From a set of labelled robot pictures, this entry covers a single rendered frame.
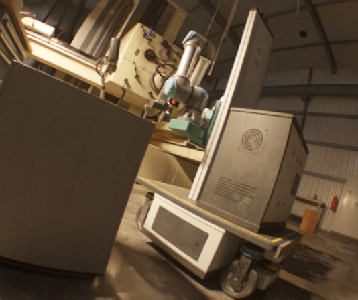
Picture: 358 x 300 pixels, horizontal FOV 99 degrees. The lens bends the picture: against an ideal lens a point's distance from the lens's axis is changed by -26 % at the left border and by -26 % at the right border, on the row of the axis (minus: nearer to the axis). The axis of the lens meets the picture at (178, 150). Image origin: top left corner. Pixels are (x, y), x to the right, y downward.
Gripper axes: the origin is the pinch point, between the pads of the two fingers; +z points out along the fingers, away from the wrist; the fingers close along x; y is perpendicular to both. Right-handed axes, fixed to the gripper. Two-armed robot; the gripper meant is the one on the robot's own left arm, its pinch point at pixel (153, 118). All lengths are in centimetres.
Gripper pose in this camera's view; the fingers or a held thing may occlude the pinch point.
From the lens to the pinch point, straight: 159.4
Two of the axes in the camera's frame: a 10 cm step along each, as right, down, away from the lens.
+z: -4.6, 8.3, 3.2
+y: -4.4, -5.3, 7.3
